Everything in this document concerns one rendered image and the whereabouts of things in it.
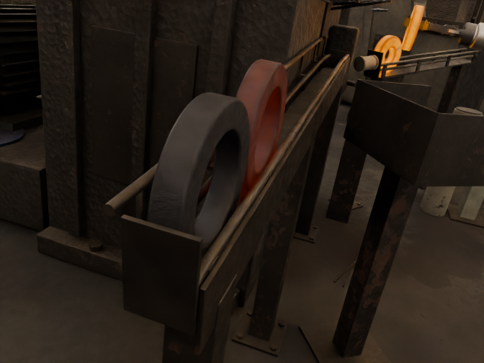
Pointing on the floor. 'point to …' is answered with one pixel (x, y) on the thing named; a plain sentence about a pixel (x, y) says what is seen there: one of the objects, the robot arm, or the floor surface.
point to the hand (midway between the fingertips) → (414, 23)
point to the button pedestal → (468, 207)
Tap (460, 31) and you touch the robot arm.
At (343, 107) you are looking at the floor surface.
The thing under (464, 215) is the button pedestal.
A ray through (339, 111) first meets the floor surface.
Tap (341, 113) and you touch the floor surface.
